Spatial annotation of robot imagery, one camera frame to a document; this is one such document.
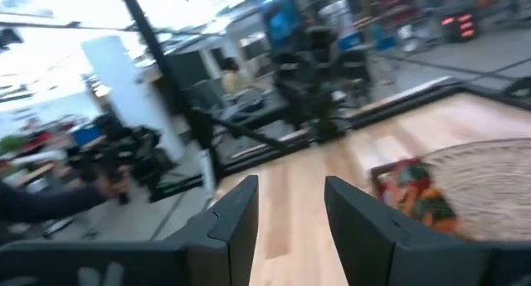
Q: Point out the white square pillar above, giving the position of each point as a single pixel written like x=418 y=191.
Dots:
x=124 y=95

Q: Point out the person's hand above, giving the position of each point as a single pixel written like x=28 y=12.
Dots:
x=116 y=184

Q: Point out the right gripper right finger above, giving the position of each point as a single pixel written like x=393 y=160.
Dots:
x=365 y=236

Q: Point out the blue screen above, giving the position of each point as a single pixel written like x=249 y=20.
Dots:
x=282 y=16

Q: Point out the orange tea packet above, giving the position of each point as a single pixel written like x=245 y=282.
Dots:
x=419 y=203

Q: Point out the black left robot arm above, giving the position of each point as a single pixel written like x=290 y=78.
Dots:
x=311 y=87

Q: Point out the red lit display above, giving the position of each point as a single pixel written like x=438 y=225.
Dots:
x=460 y=25

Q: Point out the blue and white bottle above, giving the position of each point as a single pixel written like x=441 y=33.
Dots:
x=350 y=39

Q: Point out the person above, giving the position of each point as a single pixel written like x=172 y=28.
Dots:
x=45 y=203

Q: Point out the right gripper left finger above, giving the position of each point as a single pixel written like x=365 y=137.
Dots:
x=232 y=228

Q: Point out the round woven placemat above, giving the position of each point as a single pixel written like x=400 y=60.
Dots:
x=485 y=186

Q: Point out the black upright rig post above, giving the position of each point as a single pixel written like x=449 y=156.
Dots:
x=166 y=79

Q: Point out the background black robot arm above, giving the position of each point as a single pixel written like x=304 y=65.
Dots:
x=120 y=153

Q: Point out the wooden tea organizer box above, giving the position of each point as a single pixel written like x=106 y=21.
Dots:
x=379 y=174

